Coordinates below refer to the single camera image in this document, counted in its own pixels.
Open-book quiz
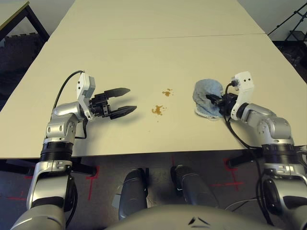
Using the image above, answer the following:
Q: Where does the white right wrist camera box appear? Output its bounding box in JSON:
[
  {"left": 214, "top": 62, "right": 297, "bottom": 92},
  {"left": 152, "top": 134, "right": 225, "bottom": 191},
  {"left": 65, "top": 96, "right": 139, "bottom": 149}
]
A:
[{"left": 230, "top": 71, "right": 255, "bottom": 120}]

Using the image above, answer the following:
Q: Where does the grey right robot leg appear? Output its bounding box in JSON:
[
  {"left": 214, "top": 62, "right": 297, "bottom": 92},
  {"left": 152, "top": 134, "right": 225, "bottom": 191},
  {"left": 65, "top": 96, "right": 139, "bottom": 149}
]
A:
[{"left": 170, "top": 164, "right": 220, "bottom": 209}]

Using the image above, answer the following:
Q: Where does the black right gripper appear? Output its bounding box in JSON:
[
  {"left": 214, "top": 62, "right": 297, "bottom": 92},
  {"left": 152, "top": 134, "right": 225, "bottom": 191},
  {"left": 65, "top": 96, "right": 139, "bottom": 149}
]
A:
[{"left": 205, "top": 93, "right": 238, "bottom": 115}]

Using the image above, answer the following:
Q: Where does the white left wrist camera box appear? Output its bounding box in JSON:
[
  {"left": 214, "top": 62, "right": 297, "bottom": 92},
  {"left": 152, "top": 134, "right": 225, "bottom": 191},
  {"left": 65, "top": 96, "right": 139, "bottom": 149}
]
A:
[{"left": 76, "top": 71, "right": 97, "bottom": 120}]

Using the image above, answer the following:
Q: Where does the black-framed side table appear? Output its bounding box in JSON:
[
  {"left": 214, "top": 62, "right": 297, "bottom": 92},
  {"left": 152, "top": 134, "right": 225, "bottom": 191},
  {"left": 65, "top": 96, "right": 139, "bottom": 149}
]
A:
[{"left": 0, "top": 0, "right": 50, "bottom": 44}]

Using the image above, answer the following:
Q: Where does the black tripod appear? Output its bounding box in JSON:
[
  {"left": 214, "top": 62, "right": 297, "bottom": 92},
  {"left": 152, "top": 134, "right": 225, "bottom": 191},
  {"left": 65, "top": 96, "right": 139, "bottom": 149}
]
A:
[{"left": 267, "top": 3, "right": 307, "bottom": 36}]

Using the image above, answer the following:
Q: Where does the grey left robot leg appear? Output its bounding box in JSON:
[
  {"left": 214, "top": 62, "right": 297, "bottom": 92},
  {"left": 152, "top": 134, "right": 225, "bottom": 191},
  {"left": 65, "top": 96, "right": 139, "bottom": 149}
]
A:
[{"left": 118, "top": 167, "right": 149, "bottom": 222}]

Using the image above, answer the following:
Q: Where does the blue terry rag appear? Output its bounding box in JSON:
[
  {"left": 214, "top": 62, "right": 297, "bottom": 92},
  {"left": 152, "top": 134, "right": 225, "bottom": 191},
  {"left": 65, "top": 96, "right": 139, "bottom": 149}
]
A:
[{"left": 192, "top": 78, "right": 226, "bottom": 119}]

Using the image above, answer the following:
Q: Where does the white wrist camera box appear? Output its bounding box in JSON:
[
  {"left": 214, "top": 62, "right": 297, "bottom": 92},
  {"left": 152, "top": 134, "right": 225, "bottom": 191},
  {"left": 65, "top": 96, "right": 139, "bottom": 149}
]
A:
[
  {"left": 230, "top": 71, "right": 255, "bottom": 120},
  {"left": 76, "top": 71, "right": 97, "bottom": 120}
]

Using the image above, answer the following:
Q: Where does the white floor cable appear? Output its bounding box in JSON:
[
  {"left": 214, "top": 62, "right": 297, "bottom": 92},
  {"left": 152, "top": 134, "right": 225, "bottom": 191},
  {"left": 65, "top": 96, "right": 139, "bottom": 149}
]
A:
[{"left": 225, "top": 197, "right": 260, "bottom": 211}]

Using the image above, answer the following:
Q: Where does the grey robot torso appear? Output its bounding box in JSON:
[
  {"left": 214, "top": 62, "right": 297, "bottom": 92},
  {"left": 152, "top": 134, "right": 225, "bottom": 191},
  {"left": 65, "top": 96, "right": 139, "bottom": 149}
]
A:
[{"left": 103, "top": 203, "right": 303, "bottom": 230}]

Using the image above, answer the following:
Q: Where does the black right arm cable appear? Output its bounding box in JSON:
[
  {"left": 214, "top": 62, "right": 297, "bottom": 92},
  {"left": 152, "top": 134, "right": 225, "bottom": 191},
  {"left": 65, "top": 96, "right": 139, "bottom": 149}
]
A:
[{"left": 224, "top": 81, "right": 276, "bottom": 230}]

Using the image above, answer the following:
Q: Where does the black step stool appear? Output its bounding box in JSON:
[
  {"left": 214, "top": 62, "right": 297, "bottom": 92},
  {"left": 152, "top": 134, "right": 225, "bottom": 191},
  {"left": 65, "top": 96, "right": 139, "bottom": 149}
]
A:
[{"left": 286, "top": 30, "right": 307, "bottom": 43}]

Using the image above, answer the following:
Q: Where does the grey robot leg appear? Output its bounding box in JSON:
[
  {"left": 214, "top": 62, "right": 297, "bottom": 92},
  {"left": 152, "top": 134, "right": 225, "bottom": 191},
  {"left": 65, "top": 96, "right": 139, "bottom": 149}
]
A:
[
  {"left": 118, "top": 167, "right": 149, "bottom": 222},
  {"left": 170, "top": 164, "right": 220, "bottom": 209}
]

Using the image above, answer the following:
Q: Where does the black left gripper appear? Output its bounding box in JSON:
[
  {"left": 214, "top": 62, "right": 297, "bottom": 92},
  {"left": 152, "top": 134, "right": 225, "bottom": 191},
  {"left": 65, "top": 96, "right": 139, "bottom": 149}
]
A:
[{"left": 89, "top": 87, "right": 138, "bottom": 121}]

